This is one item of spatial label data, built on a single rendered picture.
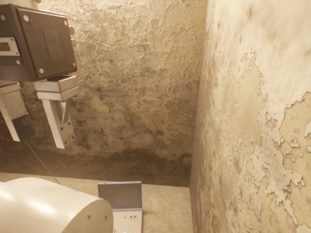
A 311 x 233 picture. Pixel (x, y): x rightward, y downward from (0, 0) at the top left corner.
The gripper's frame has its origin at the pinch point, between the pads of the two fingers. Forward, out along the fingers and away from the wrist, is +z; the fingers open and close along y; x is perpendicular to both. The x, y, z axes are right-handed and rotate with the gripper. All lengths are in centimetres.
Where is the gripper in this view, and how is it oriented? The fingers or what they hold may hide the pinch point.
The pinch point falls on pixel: (41, 129)
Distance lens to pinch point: 56.9
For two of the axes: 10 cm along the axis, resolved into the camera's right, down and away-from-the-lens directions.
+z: 0.1, 9.1, 4.2
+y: 9.7, 0.9, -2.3
